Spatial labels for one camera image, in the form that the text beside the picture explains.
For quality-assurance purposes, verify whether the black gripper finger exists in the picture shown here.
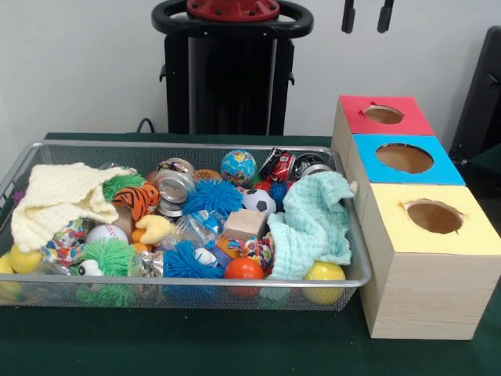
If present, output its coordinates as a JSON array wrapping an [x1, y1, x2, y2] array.
[[378, 0, 395, 34], [341, 0, 355, 34]]

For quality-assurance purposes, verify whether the multicolour confetti cloth toy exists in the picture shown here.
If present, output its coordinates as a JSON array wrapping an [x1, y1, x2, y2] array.
[[41, 218, 91, 266]]

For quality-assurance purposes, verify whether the wooden box with three holes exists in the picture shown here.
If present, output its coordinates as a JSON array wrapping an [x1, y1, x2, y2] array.
[[331, 96, 501, 341]]

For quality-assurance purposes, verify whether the shallow clear mesh bin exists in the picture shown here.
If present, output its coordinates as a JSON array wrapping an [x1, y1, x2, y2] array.
[[0, 139, 373, 313]]

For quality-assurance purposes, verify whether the globe print ball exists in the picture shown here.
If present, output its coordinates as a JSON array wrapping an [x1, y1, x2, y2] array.
[[220, 150, 258, 187]]

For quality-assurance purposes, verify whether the small soccer ball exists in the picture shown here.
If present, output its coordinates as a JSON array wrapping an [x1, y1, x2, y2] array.
[[242, 188, 277, 217]]

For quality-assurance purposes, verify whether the mint green cloth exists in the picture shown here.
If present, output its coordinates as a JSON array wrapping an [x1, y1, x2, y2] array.
[[266, 171, 357, 281]]

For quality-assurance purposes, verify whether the blue spiky rubber ball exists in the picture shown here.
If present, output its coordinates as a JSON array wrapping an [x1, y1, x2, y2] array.
[[182, 179, 243, 220]]

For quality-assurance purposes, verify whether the yellow ball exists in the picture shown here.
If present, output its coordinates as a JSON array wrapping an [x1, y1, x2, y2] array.
[[302, 261, 346, 306]]

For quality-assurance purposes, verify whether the orange ball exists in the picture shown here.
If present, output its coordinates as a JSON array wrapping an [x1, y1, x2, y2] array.
[[224, 257, 265, 298]]

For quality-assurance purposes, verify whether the tiger plush toy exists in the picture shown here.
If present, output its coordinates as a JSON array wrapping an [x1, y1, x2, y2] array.
[[112, 183, 161, 222]]

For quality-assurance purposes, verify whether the small baseball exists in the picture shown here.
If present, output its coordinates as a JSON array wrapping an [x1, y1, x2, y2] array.
[[85, 224, 128, 245]]

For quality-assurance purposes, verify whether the green fuzzy toy with eyes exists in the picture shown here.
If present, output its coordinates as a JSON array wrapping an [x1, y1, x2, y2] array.
[[70, 239, 138, 308]]

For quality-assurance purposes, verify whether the cream knitted cloth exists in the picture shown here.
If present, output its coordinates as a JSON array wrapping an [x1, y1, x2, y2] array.
[[11, 162, 132, 253]]

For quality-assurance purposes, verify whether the dark green table cloth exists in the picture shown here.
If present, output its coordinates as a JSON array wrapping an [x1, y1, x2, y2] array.
[[0, 132, 501, 376]]

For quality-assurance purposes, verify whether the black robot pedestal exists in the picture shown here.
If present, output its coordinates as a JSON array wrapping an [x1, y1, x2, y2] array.
[[152, 0, 314, 136]]

